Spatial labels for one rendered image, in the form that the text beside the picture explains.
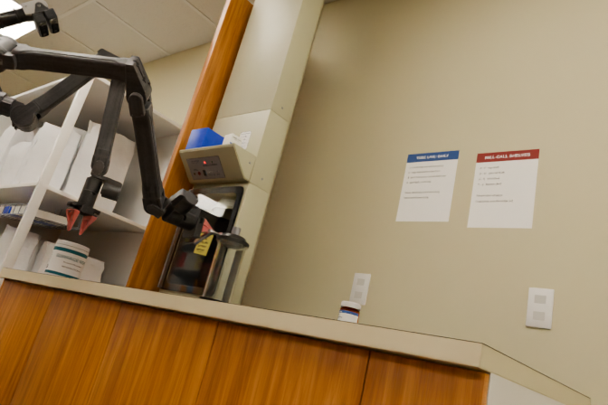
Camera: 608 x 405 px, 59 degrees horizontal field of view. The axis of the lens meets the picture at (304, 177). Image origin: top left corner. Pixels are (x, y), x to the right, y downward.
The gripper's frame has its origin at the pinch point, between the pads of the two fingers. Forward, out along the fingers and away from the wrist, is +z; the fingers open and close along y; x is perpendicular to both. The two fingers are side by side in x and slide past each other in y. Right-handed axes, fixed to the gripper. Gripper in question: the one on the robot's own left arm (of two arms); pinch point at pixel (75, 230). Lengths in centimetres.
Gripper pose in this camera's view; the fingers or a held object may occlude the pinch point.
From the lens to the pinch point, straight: 208.3
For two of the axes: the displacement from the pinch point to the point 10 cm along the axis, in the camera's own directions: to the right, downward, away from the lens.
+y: 6.2, 4.0, 6.8
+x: -7.5, 0.5, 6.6
